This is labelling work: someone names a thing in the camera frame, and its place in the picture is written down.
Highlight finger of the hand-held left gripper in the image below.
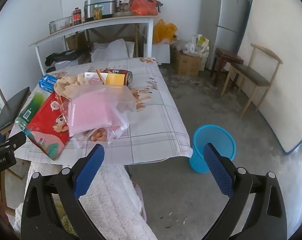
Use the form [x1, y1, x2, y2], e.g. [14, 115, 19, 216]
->
[0, 131, 27, 155]

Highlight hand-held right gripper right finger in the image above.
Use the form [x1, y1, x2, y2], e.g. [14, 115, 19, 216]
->
[202, 142, 287, 240]

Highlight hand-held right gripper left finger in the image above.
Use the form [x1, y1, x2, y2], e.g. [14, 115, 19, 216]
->
[21, 144, 109, 240]

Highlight green plastic bottle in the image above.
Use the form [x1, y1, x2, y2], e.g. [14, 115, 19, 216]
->
[15, 90, 53, 132]

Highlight blue plastic waste basket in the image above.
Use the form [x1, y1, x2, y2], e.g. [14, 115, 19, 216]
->
[189, 124, 237, 174]

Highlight blue and white box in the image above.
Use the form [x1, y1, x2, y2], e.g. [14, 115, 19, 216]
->
[39, 74, 59, 93]

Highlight wooden chair black seat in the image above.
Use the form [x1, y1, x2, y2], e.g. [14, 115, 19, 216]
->
[0, 72, 32, 135]

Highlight red snack bag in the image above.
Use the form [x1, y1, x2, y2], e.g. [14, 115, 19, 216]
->
[24, 92, 72, 161]

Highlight green fluffy cloth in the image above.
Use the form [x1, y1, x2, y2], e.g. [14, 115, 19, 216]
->
[51, 194, 72, 233]

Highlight pink slipper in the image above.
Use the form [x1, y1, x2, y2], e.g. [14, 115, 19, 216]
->
[132, 181, 148, 222]

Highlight clear red printed wrapper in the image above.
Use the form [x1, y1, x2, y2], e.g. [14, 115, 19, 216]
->
[55, 94, 73, 117]

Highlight clear bag with pink cloth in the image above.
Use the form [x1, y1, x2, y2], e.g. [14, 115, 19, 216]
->
[67, 84, 137, 137]

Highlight floral tablecloth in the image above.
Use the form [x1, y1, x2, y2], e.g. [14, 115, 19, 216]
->
[10, 57, 193, 167]

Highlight yellow and white box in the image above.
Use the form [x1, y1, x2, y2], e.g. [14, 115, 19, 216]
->
[84, 72, 125, 87]

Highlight black bag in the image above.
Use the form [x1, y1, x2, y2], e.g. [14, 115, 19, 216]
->
[45, 50, 91, 68]

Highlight wooden chair dark seat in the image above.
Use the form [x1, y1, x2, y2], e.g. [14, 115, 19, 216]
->
[220, 43, 283, 118]

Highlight red drink can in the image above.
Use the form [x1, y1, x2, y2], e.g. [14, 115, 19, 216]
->
[100, 68, 133, 87]

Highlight brown cardboard box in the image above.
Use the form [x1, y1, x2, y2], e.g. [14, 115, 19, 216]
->
[175, 50, 203, 77]

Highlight small cardboard box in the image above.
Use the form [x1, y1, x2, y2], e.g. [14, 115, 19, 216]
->
[66, 34, 88, 50]

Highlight dark wooden stool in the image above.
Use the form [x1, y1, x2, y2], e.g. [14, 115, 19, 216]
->
[210, 47, 244, 85]

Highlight white mattress blue edge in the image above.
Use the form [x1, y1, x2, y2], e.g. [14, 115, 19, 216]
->
[237, 0, 302, 155]

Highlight white foam sheets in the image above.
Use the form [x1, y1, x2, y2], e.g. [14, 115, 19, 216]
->
[91, 39, 135, 63]

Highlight white plastic bags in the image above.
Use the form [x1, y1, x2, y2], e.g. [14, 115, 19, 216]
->
[185, 34, 210, 55]

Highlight red sauce jar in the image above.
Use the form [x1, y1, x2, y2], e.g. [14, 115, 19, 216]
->
[72, 7, 82, 26]

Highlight long white side table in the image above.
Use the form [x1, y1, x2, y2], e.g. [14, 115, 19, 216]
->
[29, 15, 159, 75]

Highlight silver refrigerator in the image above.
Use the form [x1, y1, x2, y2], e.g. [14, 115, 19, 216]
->
[198, 0, 251, 71]

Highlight metal tray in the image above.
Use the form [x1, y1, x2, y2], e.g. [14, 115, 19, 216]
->
[112, 10, 135, 18]

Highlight orange plastic bag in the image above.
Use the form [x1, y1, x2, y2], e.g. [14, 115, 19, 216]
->
[129, 0, 158, 16]

